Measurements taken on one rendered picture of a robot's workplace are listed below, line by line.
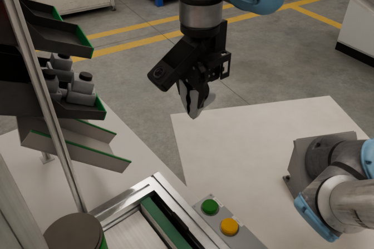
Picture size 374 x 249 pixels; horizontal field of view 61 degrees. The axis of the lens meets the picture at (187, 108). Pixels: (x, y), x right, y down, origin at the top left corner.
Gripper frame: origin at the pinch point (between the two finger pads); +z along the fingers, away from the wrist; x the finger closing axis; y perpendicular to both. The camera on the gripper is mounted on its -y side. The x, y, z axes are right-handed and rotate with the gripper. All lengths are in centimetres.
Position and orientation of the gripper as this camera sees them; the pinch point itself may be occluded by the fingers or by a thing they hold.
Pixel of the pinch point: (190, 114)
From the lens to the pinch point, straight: 67.2
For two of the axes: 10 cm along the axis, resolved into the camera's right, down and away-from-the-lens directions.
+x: -6.2, -4.8, 6.2
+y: 7.8, -3.8, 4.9
